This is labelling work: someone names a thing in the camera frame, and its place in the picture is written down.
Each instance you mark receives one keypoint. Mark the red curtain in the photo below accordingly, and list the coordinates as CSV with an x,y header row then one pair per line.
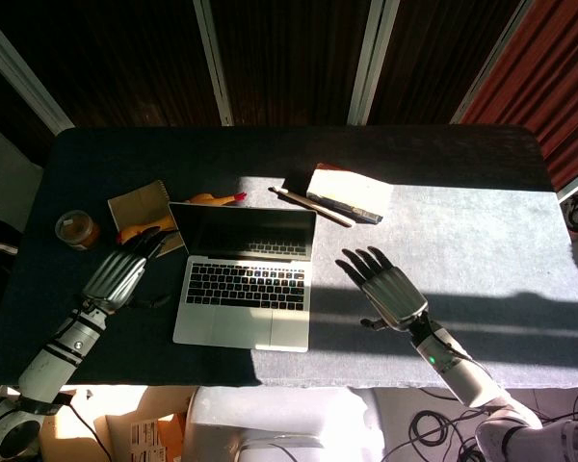
x,y
539,82

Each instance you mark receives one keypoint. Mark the dark grey table cloth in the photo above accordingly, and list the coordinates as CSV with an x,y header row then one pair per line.
x,y
453,250

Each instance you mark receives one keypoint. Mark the silver open laptop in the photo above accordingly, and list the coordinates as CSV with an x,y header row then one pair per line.
x,y
250,279

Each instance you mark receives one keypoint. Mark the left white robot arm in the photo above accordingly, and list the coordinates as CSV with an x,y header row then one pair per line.
x,y
43,358

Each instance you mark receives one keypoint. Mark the brown spiral notebook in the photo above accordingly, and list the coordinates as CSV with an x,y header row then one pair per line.
x,y
142,209

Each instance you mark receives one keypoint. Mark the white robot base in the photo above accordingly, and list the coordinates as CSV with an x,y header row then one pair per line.
x,y
279,423

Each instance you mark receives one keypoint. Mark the orange lidded jar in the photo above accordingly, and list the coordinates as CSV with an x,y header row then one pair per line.
x,y
77,230

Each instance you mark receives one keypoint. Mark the wooden stick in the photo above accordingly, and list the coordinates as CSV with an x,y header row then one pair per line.
x,y
313,208

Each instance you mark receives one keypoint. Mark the yellow rubber chicken toy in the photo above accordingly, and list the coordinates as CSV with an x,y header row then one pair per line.
x,y
173,219

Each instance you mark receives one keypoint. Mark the white book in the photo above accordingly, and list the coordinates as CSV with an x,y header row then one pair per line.
x,y
349,192

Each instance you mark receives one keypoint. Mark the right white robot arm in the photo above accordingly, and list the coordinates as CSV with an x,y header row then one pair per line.
x,y
467,375

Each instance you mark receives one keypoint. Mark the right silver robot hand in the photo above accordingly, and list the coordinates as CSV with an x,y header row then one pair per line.
x,y
394,292

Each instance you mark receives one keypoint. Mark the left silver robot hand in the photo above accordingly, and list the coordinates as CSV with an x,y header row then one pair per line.
x,y
115,278

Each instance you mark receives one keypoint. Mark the cardboard box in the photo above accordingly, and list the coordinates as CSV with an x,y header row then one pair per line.
x,y
125,428

